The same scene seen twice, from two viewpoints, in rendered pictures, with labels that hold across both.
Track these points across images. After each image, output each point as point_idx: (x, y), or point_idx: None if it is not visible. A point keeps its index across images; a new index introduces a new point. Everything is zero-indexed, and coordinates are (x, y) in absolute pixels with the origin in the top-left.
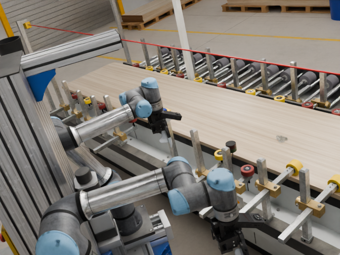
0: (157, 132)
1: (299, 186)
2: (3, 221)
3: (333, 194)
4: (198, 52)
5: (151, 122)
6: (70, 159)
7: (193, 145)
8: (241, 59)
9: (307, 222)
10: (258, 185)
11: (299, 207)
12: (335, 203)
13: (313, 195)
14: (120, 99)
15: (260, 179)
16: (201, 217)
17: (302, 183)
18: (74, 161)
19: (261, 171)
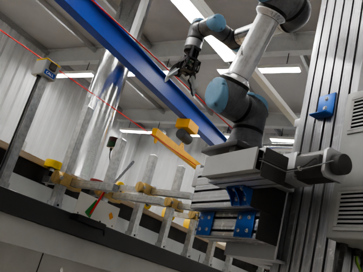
0: (195, 74)
1: (120, 209)
2: None
3: (148, 210)
4: (123, 28)
5: (194, 60)
6: (271, 36)
7: (81, 128)
8: (158, 60)
9: (170, 223)
10: (146, 186)
11: (173, 204)
12: (143, 222)
13: (129, 217)
14: (220, 19)
15: (149, 178)
16: (161, 203)
17: (181, 178)
18: (269, 42)
19: (154, 168)
